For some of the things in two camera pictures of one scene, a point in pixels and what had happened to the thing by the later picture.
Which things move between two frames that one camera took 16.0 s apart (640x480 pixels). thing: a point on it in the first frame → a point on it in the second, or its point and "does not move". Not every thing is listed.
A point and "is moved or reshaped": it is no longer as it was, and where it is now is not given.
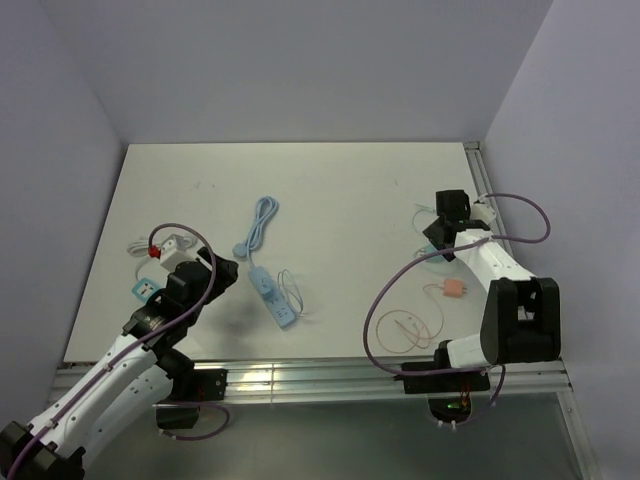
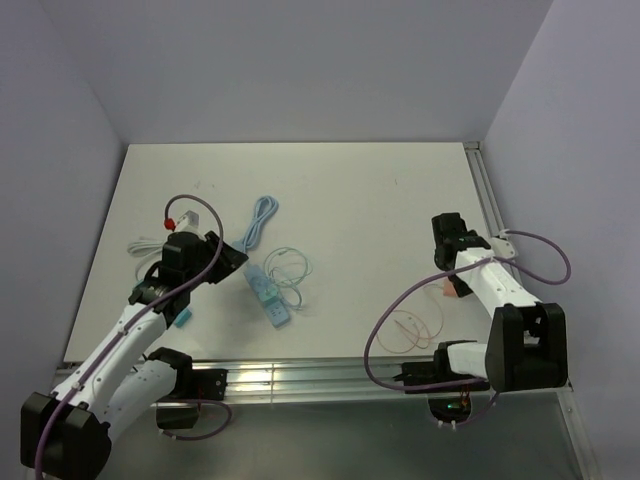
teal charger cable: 420,211 → 293,249
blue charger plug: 265,285 is moved or reshaped
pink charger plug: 453,288 does not move
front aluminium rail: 359,382 does not move
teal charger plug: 437,258 → 271,296
